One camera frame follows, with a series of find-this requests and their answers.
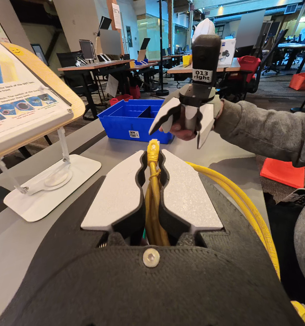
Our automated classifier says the white document stand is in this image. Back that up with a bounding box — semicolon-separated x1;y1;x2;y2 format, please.
0;15;102;222

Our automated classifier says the small framed screen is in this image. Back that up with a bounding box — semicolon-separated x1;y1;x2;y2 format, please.
79;39;96;61

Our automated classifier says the red plastic bin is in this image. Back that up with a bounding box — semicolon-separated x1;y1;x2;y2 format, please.
109;94;134;106

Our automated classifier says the printed instruction sheet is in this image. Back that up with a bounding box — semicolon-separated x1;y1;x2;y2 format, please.
0;36;74;153

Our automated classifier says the orange fabric bin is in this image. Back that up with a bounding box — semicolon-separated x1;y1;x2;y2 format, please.
289;73;305;91

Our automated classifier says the white product box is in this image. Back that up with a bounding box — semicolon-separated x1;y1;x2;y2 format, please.
217;39;236;66

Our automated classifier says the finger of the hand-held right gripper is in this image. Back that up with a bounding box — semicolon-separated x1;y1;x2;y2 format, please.
149;89;183;135
197;98;224;150

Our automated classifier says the red fabric bag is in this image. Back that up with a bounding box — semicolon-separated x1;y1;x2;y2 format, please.
236;56;261;82

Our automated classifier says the person's right forearm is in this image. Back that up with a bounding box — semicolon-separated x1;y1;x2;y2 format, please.
214;100;305;168

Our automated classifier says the white rounded object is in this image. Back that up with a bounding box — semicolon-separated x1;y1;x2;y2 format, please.
192;18;216;42

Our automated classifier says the yellow ethernet cable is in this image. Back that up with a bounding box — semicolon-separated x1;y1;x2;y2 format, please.
144;139;305;326

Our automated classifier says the black printed tag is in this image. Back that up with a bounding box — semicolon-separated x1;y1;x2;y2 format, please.
280;188;305;207

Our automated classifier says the wooden top desk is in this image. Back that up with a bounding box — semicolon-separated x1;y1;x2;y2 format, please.
58;59;135;120

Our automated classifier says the person's right hand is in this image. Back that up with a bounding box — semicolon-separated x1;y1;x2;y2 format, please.
159;122;203;141

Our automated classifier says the red flat mat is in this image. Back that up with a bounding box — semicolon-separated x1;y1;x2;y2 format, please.
260;158;305;189

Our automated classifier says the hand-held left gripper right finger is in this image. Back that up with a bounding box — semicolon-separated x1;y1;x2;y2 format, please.
158;149;224;247

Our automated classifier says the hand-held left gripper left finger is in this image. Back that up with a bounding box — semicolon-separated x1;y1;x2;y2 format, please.
80;150;147;247

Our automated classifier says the black office chair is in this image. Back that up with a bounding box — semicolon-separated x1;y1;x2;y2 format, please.
56;52;100;120

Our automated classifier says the blue plastic bin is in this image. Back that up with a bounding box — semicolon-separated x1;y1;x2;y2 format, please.
97;99;174;144

